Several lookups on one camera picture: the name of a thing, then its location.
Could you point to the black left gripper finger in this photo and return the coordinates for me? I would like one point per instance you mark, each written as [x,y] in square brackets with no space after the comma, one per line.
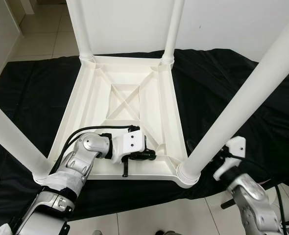
[147,155]

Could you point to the white plastic table leg tube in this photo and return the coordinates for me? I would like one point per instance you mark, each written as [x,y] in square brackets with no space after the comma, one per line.
[242,98]
[174,27]
[12,134]
[81,27]

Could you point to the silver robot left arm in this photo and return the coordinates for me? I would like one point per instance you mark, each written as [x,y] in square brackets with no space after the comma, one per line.
[81,156]

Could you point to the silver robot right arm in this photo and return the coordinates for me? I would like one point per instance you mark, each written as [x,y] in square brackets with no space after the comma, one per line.
[254,200]

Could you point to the black robot right foot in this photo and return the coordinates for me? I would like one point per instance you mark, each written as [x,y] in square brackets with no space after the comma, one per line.
[165,233]

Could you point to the black tablecloth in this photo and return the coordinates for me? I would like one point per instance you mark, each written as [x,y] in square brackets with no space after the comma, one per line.
[36,88]

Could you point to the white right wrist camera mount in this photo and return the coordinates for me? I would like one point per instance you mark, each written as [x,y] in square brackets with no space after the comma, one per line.
[235,147]

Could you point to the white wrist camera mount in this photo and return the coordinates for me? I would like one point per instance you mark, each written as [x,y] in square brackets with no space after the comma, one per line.
[130,142]
[235,147]

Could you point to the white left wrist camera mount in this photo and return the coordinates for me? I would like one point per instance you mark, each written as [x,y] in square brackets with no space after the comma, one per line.
[130,142]

